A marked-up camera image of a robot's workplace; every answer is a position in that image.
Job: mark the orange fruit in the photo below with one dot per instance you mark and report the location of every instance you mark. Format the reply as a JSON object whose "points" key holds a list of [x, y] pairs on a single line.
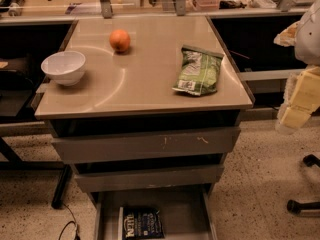
{"points": [[119, 40]]}

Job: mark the black table leg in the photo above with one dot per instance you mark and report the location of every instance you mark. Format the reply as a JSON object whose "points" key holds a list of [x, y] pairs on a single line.
{"points": [[59, 190]]}

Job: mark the grey drawer cabinet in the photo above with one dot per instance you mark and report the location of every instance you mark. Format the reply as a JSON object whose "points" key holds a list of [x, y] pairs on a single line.
{"points": [[131, 92]]}

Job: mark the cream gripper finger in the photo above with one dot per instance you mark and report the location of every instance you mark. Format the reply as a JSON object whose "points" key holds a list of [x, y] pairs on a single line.
{"points": [[288, 36], [305, 102]]}

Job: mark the bottom open grey drawer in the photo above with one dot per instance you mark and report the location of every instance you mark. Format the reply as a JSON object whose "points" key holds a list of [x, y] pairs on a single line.
{"points": [[176, 213]]}

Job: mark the green chip bag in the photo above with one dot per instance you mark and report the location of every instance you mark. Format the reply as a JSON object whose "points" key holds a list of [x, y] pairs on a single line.
{"points": [[200, 71]]}

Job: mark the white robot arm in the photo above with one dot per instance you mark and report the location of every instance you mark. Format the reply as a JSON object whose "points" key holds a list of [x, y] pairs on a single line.
{"points": [[307, 46]]}

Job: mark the black chair base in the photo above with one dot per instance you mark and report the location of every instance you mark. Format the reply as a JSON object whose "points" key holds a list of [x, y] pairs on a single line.
{"points": [[305, 206]]}

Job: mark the top grey drawer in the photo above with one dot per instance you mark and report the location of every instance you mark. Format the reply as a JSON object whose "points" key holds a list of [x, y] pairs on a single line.
{"points": [[145, 145]]}

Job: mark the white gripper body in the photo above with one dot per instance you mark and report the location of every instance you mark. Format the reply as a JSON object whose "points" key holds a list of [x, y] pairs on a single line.
{"points": [[309, 39]]}

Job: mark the middle grey drawer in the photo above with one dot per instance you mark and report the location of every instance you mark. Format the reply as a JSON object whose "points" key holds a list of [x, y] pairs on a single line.
{"points": [[146, 179]]}

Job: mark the blue chip bag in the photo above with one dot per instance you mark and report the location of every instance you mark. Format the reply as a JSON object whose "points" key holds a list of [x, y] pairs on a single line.
{"points": [[139, 223]]}

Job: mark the white bowl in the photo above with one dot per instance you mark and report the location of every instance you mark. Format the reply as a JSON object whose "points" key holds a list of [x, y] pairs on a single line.
{"points": [[65, 68]]}

